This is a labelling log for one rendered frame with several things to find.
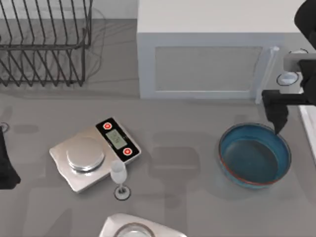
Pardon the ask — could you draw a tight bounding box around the blue bowl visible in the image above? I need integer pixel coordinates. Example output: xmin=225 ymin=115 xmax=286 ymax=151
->
xmin=218 ymin=122 xmax=292 ymax=190

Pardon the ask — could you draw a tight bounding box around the dark wire dish rack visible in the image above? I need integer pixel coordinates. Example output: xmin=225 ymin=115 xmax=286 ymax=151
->
xmin=0 ymin=0 xmax=94 ymax=87

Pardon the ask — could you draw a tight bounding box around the pale microwave oven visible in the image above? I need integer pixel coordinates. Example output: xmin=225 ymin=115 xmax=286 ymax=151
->
xmin=136 ymin=0 xmax=316 ymax=101

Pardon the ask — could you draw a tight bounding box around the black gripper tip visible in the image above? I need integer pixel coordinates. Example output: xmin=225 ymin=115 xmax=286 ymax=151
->
xmin=0 ymin=128 xmax=22 ymax=191

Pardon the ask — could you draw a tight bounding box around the pale microwave door handle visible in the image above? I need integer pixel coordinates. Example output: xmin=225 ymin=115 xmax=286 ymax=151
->
xmin=255 ymin=45 xmax=280 ymax=104

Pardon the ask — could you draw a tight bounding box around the silver kitchen scale black panel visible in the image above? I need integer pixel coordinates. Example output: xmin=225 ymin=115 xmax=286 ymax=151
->
xmin=48 ymin=117 xmax=142 ymax=194

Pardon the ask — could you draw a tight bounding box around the clear wine glass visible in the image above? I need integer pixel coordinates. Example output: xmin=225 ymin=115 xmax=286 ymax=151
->
xmin=110 ymin=159 xmax=131 ymax=200

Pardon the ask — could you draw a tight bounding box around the white rectangular block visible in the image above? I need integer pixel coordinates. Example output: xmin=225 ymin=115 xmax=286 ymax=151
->
xmin=298 ymin=104 xmax=316 ymax=158

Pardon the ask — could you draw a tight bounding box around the pale microwave door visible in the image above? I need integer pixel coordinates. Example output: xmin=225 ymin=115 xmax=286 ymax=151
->
xmin=138 ymin=33 xmax=285 ymax=100

